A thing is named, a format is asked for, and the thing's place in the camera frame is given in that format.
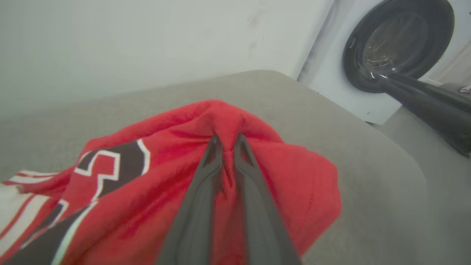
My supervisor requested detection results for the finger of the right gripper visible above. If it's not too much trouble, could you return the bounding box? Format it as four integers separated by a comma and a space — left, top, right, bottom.
383, 73, 471, 114
377, 77, 471, 156

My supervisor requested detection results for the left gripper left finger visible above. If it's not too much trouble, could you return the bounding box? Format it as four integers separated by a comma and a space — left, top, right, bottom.
155, 134, 224, 265

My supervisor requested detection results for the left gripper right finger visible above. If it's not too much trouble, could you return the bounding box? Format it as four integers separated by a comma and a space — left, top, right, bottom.
234, 133, 303, 265

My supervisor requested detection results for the red basketball jersey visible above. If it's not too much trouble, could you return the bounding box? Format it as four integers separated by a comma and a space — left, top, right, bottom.
0, 99, 342, 265

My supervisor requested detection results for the black round washing machine door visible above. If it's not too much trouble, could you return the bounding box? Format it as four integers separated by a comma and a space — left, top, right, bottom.
342, 0, 456, 93

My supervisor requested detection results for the grey fabric sofa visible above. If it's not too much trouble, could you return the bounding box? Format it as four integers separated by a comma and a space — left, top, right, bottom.
0, 70, 429, 265

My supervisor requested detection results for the white washing machine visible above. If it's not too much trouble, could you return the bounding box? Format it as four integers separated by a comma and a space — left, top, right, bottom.
296, 0, 471, 126

